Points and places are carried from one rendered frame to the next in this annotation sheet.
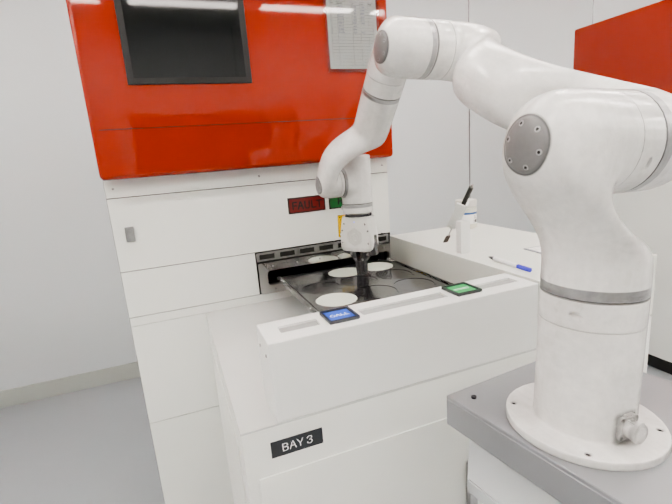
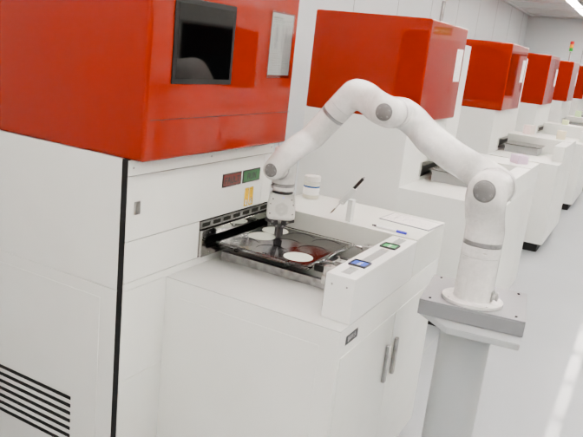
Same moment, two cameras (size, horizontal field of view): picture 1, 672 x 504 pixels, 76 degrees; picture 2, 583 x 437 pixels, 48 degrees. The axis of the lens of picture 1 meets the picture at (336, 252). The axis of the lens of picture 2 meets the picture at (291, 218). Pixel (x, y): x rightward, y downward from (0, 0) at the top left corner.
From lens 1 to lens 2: 1.59 m
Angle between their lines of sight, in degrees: 41
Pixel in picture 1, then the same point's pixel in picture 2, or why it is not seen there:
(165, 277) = (149, 245)
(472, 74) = (436, 143)
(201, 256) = (172, 225)
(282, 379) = (355, 299)
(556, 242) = (481, 226)
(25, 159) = not seen: outside the picture
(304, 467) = (350, 350)
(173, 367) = (140, 328)
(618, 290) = (498, 244)
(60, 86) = not seen: outside the picture
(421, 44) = (403, 115)
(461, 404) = (429, 300)
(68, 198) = not seen: outside the picture
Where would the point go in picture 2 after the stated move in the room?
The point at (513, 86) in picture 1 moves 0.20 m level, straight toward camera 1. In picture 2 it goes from (458, 155) to (496, 169)
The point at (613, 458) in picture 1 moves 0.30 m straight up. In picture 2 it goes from (493, 306) to (512, 212)
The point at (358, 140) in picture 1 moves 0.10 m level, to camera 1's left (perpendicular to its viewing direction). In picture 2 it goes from (311, 143) to (290, 144)
